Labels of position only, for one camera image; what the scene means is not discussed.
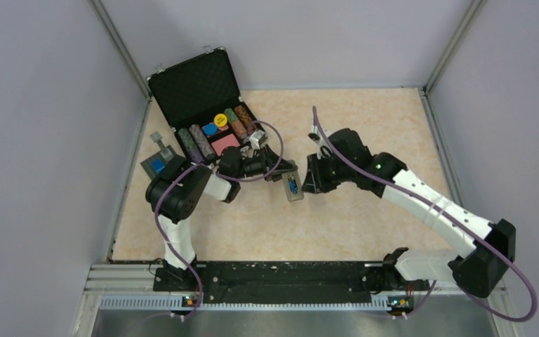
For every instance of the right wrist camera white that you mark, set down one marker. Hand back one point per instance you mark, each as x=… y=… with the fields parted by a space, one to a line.
x=323 y=149

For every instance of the blue battery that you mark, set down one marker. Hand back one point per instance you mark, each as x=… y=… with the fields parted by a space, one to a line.
x=293 y=186

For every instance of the pink card deck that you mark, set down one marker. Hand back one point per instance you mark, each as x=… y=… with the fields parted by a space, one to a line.
x=223 y=143

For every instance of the black poker chip case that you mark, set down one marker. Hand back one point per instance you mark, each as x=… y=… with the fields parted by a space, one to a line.
x=195 y=90

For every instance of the yellow poker chip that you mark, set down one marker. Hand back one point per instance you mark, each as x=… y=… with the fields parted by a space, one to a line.
x=220 y=120

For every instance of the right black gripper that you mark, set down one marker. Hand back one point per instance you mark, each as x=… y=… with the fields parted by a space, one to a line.
x=325 y=186

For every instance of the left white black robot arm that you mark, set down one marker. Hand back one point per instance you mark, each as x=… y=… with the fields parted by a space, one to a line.
x=176 y=191

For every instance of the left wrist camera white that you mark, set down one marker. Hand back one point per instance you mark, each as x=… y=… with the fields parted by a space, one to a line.
x=257 y=139

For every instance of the blue poker chip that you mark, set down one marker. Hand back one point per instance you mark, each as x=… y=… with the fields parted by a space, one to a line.
x=210 y=129

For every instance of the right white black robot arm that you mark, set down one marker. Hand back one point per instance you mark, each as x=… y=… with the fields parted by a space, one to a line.
x=477 y=245

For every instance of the grey lego plate with bricks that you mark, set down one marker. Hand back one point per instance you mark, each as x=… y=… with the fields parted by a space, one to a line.
x=155 y=164

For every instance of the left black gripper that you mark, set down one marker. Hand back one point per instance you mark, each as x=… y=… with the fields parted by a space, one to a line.
x=270 y=160

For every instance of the brown poker chip stack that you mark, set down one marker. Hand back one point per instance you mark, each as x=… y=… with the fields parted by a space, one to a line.
x=245 y=118

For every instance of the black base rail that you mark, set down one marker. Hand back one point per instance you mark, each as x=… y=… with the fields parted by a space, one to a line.
x=297 y=283

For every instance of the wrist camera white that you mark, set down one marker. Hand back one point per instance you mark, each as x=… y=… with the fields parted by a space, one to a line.
x=257 y=139
x=323 y=149

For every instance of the purple green poker chip stack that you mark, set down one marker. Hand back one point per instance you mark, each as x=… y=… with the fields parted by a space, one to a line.
x=196 y=145

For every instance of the white remote control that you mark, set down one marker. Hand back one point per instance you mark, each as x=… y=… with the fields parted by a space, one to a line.
x=292 y=197

